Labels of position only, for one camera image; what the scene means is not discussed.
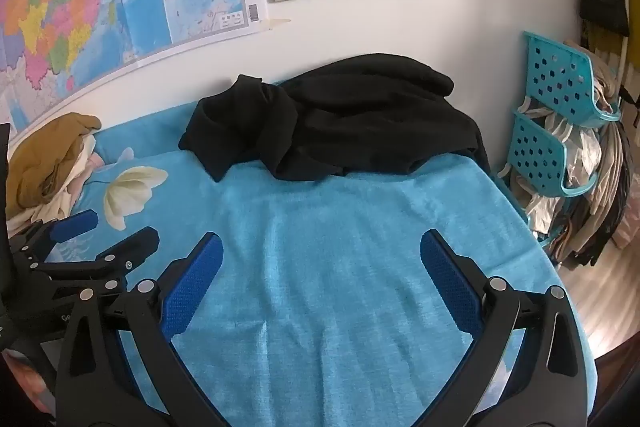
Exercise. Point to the pile of hanging clothes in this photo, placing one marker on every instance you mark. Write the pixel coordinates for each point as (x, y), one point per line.
(605, 187)

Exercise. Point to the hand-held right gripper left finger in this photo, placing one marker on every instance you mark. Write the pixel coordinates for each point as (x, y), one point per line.
(195, 287)

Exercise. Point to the black handbag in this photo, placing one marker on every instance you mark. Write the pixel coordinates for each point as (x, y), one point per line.
(602, 4)

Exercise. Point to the white plastic bag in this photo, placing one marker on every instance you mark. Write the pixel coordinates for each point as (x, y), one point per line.
(580, 152)

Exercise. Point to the black garment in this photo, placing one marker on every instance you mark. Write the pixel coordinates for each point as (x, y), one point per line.
(350, 127)

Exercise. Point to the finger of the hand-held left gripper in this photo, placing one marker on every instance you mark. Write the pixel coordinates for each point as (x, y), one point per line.
(132, 246)
(75, 223)

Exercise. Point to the blue floral blanket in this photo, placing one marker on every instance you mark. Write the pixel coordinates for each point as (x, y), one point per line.
(320, 257)

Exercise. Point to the mustard folded garment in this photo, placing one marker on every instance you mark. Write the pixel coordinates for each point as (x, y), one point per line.
(45, 157)

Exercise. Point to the teal plastic basket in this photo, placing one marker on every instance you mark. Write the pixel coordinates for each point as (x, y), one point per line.
(535, 157)
(555, 77)

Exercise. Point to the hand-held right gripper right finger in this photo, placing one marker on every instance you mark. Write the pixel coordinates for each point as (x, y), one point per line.
(450, 282)

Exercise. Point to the pink folded garment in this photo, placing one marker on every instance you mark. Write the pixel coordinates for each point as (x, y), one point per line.
(93, 163)

